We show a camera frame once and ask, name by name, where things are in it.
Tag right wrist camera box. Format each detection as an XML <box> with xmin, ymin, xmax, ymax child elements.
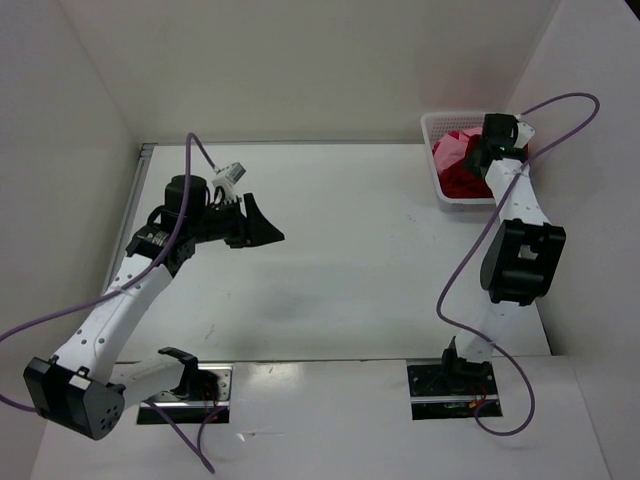
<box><xmin>514</xmin><ymin>115</ymin><xmax>536</xmax><ymax>149</ymax></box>

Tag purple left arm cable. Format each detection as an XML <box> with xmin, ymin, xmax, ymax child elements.
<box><xmin>0</xmin><ymin>131</ymin><xmax>217</xmax><ymax>474</ymax></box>

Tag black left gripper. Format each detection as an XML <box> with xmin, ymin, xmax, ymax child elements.
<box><xmin>190</xmin><ymin>193</ymin><xmax>285</xmax><ymax>249</ymax></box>

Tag white plastic laundry basket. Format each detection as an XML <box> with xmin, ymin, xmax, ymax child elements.
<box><xmin>421</xmin><ymin>111</ymin><xmax>496</xmax><ymax>212</ymax></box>

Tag pink t shirt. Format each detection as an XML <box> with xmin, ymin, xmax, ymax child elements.
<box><xmin>432</xmin><ymin>127</ymin><xmax>482</xmax><ymax>175</ymax></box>

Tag dark red t shirt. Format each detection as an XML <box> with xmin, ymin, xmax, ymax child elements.
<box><xmin>438</xmin><ymin>160</ymin><xmax>493</xmax><ymax>199</ymax></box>

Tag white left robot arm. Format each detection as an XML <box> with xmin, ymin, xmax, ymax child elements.
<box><xmin>23</xmin><ymin>175</ymin><xmax>285</xmax><ymax>440</ymax></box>

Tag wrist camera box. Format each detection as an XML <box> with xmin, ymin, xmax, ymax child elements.
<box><xmin>514</xmin><ymin>115</ymin><xmax>536</xmax><ymax>149</ymax></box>
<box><xmin>212</xmin><ymin>162</ymin><xmax>246</xmax><ymax>204</ymax></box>

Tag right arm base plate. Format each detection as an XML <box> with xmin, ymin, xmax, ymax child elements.
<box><xmin>406</xmin><ymin>359</ymin><xmax>503</xmax><ymax>421</ymax></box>

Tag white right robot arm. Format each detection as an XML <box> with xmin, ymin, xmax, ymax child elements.
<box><xmin>438</xmin><ymin>113</ymin><xmax>566</xmax><ymax>394</ymax></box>

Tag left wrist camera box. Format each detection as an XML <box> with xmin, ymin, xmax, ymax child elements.
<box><xmin>212</xmin><ymin>162</ymin><xmax>246</xmax><ymax>204</ymax></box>

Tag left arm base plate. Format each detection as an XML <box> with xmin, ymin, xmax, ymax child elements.
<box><xmin>151</xmin><ymin>363</ymin><xmax>234</xmax><ymax>426</ymax></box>

